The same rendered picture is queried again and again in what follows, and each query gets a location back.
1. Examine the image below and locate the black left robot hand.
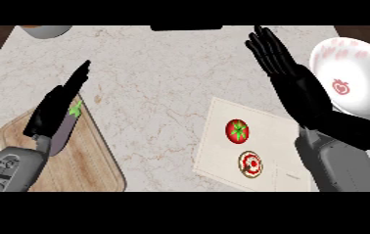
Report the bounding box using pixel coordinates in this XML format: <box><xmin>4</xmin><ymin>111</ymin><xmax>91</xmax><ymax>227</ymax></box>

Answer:
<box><xmin>22</xmin><ymin>60</ymin><xmax>92</xmax><ymax>139</ymax></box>

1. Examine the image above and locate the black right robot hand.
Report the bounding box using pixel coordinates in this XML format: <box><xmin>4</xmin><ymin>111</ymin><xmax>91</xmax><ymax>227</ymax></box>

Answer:
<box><xmin>244</xmin><ymin>24</ymin><xmax>370</xmax><ymax>152</ymax></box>

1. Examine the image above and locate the white bowl with red print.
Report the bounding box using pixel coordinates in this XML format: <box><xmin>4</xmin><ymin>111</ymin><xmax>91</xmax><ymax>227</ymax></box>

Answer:
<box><xmin>308</xmin><ymin>37</ymin><xmax>370</xmax><ymax>118</ymax></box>

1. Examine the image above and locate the cream placemat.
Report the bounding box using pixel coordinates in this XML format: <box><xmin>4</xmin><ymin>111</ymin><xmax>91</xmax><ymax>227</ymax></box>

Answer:
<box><xmin>191</xmin><ymin>96</ymin><xmax>321</xmax><ymax>193</ymax></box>

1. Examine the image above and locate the purple eggplant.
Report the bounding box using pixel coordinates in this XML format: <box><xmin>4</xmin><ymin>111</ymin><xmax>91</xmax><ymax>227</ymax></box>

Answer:
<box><xmin>47</xmin><ymin>99</ymin><xmax>83</xmax><ymax>157</ymax></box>

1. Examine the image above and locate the wooden cutting board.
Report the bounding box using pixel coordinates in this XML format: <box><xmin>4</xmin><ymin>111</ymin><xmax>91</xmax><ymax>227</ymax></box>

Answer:
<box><xmin>0</xmin><ymin>94</ymin><xmax>128</xmax><ymax>193</ymax></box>

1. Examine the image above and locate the red tomato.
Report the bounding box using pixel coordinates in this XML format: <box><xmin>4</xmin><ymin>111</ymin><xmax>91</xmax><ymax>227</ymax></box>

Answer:
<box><xmin>224</xmin><ymin>118</ymin><xmax>252</xmax><ymax>145</ymax></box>

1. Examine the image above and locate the grey round pot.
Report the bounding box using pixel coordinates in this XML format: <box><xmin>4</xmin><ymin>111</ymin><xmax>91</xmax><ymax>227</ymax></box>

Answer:
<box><xmin>19</xmin><ymin>24</ymin><xmax>73</xmax><ymax>40</ymax></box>

